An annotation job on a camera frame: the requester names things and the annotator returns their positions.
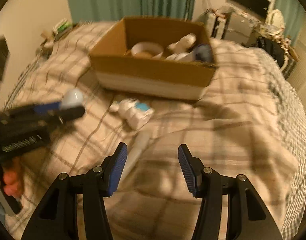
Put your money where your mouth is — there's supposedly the black jacket on chair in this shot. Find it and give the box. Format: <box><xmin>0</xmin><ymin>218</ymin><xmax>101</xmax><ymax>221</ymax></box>
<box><xmin>242</xmin><ymin>31</ymin><xmax>287</xmax><ymax>68</ymax></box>

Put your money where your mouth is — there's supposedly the plaid beige blanket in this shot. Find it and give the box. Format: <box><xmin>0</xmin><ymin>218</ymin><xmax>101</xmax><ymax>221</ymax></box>
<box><xmin>6</xmin><ymin>23</ymin><xmax>299</xmax><ymax>239</ymax></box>

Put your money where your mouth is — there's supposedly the white long tube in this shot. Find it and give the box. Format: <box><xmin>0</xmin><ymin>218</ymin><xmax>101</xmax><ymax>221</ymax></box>
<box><xmin>120</xmin><ymin>130</ymin><xmax>152</xmax><ymax>182</ymax></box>

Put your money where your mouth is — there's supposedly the white round bottle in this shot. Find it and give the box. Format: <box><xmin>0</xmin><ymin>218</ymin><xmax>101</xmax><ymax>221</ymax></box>
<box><xmin>59</xmin><ymin>88</ymin><xmax>84</xmax><ymax>109</ymax></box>

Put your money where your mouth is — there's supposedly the brown cardboard box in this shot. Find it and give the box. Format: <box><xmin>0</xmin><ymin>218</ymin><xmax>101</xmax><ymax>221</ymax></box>
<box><xmin>89</xmin><ymin>17</ymin><xmax>216</xmax><ymax>101</ymax></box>

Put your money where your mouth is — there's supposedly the green curtain at right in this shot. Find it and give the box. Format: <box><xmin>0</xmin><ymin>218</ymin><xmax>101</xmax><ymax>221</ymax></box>
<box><xmin>274</xmin><ymin>0</ymin><xmax>305</xmax><ymax>46</ymax></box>

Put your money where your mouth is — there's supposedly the bedside cardboard box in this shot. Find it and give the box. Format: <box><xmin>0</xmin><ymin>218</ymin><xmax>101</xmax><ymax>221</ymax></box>
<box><xmin>36</xmin><ymin>30</ymin><xmax>64</xmax><ymax>59</ymax></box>

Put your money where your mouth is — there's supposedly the dark blue round object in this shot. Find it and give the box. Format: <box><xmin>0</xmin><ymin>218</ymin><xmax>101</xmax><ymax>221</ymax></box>
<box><xmin>193</xmin><ymin>44</ymin><xmax>213</xmax><ymax>62</ymax></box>

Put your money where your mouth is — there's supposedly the white oval mirror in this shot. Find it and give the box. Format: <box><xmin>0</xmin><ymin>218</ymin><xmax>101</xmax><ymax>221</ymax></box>
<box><xmin>265</xmin><ymin>9</ymin><xmax>285</xmax><ymax>34</ymax></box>

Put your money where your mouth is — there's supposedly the green white carton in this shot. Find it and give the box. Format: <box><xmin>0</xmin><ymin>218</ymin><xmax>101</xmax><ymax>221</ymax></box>
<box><xmin>52</xmin><ymin>18</ymin><xmax>72</xmax><ymax>36</ymax></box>

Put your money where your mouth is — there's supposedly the white cat figurine blue star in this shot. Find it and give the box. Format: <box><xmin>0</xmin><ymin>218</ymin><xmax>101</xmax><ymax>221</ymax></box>
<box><xmin>109</xmin><ymin>98</ymin><xmax>155</xmax><ymax>130</ymax></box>

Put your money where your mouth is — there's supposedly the white tape roll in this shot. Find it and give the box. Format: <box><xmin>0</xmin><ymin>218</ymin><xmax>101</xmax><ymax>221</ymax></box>
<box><xmin>130</xmin><ymin>42</ymin><xmax>164</xmax><ymax>59</ymax></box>

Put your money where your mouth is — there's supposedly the green checked bed sheet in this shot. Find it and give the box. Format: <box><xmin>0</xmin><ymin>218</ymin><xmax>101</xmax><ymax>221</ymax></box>
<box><xmin>254</xmin><ymin>48</ymin><xmax>306</xmax><ymax>239</ymax></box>

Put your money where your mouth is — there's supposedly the person's left hand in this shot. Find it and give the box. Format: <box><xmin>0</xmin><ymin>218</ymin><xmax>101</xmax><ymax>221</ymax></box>
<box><xmin>2</xmin><ymin>157</ymin><xmax>24</xmax><ymax>198</ymax></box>

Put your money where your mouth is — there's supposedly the white suitcase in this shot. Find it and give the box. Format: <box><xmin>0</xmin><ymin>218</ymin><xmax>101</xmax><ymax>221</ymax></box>
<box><xmin>205</xmin><ymin>9</ymin><xmax>227</xmax><ymax>40</ymax></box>

